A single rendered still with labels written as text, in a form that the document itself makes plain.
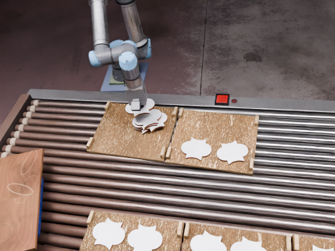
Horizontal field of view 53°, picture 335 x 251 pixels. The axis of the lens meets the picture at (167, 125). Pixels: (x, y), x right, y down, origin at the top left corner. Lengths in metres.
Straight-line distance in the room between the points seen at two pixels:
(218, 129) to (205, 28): 2.51
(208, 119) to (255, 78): 1.70
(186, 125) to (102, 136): 0.44
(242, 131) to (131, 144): 0.56
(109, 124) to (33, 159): 0.43
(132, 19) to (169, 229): 1.10
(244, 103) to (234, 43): 2.03
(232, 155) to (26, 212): 0.94
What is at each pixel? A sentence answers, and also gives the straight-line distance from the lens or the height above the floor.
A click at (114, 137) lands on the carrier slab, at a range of 1.79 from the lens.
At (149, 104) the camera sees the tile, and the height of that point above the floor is 1.09.
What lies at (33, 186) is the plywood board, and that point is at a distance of 1.64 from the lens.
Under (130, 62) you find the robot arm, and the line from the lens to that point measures 1.47.
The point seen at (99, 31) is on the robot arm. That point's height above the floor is 1.41.
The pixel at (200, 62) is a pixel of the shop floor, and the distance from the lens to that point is 3.62.
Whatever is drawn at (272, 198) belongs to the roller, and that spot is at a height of 0.92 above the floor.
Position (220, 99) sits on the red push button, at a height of 0.93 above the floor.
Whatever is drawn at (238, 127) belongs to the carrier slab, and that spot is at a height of 0.94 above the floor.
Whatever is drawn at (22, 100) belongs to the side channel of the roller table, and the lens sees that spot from 2.22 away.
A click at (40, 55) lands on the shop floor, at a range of 4.36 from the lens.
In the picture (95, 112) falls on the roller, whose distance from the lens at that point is 1.98.
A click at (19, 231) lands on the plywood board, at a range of 1.55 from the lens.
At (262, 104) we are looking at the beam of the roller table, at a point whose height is 0.92.
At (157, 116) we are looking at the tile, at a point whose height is 1.00.
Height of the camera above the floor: 2.26
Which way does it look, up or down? 48 degrees down
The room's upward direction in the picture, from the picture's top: 11 degrees counter-clockwise
